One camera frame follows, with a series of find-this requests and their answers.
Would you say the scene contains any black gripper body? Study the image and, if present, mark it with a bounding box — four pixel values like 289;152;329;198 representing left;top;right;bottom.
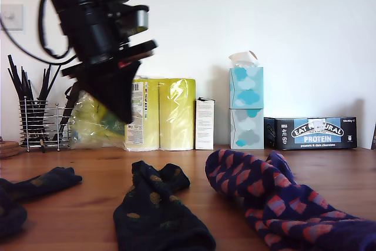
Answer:
59;6;159;82

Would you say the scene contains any navy pineapple sock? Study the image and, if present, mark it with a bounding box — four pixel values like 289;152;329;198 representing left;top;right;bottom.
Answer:
0;166;83;237
113;160;217;251

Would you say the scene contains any purple pink patterned sock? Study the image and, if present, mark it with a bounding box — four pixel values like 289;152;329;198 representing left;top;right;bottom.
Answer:
204;149;376;251
261;150;365;225

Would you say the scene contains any yellow kitchen roll pack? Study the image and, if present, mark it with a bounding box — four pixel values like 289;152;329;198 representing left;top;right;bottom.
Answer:
70;75;197;152

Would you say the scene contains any black stick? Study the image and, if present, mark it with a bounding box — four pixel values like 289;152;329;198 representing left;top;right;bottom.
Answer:
43;63;63;102
6;68;29;103
38;63;52;102
7;54;33;105

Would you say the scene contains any small white carton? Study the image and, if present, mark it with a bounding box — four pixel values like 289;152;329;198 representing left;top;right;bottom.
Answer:
195;96;215;150

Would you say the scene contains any round cork coaster stack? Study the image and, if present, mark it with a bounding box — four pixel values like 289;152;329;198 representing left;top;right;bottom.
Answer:
0;140;21;159

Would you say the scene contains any white tissue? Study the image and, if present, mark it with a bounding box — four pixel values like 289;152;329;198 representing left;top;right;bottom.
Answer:
228;51;260;69

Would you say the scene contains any blue cloud tissue box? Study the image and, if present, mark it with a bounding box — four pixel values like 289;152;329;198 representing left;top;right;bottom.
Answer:
229;67;264;109

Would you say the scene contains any grey cloud tissue box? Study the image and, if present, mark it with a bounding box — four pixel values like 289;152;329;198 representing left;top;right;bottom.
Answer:
229;108;264;150

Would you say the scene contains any black protein bar box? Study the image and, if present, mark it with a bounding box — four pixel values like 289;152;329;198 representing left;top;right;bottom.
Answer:
263;116;358;151

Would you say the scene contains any thin black cable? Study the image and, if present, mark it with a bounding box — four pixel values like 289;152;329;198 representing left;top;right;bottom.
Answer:
0;17;82;65

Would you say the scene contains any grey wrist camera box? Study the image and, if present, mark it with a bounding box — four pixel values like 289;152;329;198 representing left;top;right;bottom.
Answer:
117;4;150;34

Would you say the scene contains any looped black cable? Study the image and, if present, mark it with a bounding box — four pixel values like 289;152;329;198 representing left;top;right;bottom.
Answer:
37;0;75;59

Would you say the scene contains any chrome wire rack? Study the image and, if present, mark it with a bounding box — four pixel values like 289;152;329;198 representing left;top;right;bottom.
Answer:
19;97;73;152

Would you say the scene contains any white wall switch plate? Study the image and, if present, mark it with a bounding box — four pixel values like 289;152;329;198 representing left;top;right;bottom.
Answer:
0;4;24;31

